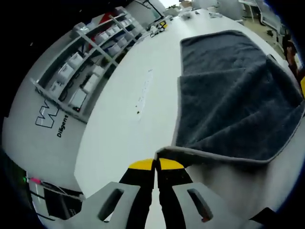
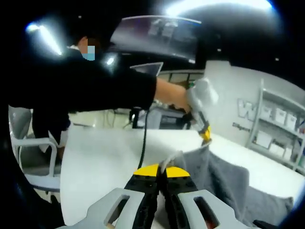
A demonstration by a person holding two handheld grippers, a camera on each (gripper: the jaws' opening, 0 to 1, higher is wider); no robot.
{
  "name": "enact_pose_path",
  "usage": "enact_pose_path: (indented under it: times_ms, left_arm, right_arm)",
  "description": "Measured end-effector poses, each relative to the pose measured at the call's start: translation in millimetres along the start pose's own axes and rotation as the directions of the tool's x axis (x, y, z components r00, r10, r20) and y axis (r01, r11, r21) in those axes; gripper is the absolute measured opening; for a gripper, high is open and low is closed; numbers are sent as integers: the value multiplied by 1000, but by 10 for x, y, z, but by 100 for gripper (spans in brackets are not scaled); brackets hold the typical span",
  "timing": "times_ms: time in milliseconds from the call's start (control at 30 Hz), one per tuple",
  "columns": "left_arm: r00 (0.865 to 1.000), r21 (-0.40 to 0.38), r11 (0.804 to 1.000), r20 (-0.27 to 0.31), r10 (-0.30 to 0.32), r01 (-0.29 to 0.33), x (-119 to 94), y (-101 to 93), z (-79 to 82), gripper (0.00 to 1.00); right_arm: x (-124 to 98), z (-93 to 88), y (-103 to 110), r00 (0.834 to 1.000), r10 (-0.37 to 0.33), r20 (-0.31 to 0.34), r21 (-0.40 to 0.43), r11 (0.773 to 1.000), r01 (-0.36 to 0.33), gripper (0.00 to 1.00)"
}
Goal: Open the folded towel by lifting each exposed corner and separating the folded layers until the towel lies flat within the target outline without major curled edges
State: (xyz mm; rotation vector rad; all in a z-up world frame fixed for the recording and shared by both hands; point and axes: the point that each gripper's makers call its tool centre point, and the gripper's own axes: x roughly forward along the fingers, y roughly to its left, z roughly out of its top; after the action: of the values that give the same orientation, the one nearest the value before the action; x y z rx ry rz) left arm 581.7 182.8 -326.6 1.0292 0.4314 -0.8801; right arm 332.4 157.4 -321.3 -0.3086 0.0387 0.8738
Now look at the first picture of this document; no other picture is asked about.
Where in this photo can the grey plush towel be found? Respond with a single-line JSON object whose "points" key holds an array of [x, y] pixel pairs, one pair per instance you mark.
{"points": [[226, 107]]}

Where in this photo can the black equipment cabinet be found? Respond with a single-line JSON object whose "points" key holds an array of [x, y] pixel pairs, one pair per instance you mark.
{"points": [[59, 202]]}

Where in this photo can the pink hanging tag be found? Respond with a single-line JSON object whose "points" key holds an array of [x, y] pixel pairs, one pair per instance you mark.
{"points": [[35, 180]]}

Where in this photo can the white table socket strip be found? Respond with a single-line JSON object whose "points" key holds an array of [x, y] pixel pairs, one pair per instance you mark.
{"points": [[144, 95]]}

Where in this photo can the clear plastic container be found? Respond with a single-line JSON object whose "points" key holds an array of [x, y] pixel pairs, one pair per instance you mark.
{"points": [[186, 16]]}

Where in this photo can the row of white storage bins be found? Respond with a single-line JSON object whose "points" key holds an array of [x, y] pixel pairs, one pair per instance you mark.
{"points": [[71, 60]]}

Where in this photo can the yellow and black tools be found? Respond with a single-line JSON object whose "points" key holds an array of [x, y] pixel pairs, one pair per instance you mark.
{"points": [[162, 25]]}

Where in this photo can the grey metal shelf rack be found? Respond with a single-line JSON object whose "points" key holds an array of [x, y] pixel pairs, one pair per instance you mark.
{"points": [[97, 48]]}

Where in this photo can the wall logo lettering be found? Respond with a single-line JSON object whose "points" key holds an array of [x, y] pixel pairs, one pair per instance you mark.
{"points": [[44, 117]]}

